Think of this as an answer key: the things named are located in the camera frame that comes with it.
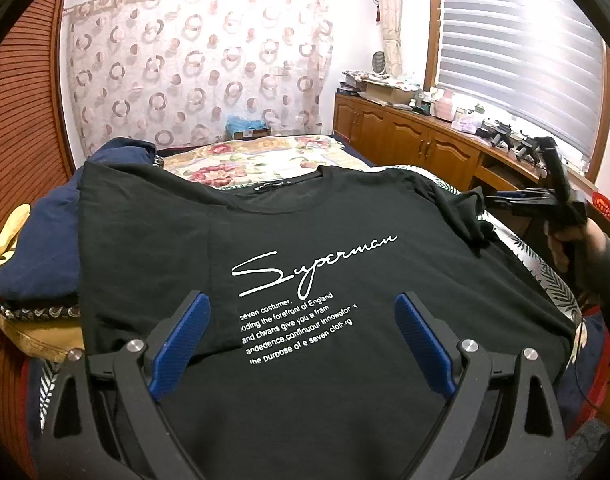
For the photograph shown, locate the wooden window frame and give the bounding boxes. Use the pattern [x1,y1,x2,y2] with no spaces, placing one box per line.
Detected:
[427,0,610,177]

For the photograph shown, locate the navy blue folded cloth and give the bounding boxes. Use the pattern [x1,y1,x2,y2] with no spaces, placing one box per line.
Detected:
[0,137,158,297]

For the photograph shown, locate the cardboard box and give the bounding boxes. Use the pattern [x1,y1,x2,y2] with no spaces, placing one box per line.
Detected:
[357,77,421,107]

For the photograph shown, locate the circle patterned curtain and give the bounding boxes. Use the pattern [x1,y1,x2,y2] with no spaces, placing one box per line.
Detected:
[65,0,336,158]

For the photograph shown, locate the wooden louvered wardrobe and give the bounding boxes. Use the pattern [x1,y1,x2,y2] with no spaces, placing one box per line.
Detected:
[0,0,86,461]

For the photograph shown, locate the sequined cushion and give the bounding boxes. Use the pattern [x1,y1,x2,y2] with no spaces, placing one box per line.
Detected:
[0,299,84,323]

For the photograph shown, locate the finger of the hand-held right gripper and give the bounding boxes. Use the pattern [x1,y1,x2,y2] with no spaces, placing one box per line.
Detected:
[505,186,557,199]
[484,194,554,212]

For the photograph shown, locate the wooden cabinet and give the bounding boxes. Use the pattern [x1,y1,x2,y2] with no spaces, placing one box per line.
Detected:
[332,92,610,233]

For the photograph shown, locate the cream curtain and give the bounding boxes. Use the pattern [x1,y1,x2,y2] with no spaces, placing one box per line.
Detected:
[372,0,407,78]

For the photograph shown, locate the black desk device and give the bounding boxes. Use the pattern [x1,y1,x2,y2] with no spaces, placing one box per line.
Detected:
[489,127,537,162]

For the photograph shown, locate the black printed T-shirt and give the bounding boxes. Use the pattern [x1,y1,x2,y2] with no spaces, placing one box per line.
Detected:
[77,162,577,480]

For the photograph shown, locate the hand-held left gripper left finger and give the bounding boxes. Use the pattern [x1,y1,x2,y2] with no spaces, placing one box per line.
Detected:
[37,290,212,480]

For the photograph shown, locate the pink container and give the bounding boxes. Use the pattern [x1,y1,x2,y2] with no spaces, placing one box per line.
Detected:
[435,90,457,121]

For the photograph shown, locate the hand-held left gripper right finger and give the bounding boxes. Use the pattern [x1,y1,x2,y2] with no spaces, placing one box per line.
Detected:
[394,292,571,480]

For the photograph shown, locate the person's right hand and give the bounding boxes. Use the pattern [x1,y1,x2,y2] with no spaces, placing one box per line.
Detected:
[546,219,605,282]

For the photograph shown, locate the white window blind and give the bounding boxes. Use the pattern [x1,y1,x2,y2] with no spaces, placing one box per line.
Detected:
[437,0,610,161]

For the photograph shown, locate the floral blanket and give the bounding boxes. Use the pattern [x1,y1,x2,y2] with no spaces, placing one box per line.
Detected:
[157,132,372,196]

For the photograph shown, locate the navy bed sheet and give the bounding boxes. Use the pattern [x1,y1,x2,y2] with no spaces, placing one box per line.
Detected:
[332,132,373,168]

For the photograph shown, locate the blue plastic bag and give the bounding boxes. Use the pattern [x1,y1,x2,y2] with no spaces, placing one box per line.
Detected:
[227,114,271,140]

